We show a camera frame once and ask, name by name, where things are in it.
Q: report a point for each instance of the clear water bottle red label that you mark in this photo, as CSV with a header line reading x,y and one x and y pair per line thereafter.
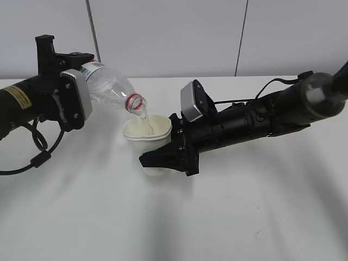
x,y
109,87

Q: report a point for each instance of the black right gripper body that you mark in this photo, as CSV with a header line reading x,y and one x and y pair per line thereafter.
x,y
193,138

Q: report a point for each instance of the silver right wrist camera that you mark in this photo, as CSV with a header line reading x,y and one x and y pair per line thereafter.
x,y
196,103

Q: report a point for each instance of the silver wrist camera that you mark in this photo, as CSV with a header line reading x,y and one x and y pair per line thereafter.
x,y
75,98
196,103

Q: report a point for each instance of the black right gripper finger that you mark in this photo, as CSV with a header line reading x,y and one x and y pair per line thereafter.
x,y
169,156

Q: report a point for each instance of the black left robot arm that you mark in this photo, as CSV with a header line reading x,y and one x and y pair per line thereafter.
x,y
16,106

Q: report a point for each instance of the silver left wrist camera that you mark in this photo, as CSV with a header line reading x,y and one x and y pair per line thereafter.
x,y
75,98

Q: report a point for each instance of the white paper cup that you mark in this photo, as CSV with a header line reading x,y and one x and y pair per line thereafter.
x,y
145,135

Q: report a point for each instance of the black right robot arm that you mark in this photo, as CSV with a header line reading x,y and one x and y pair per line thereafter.
x,y
309,98

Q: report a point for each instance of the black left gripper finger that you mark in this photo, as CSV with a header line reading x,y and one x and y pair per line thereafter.
x,y
48,64
72,60

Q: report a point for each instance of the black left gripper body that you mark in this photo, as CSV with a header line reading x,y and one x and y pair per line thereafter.
x,y
46,104

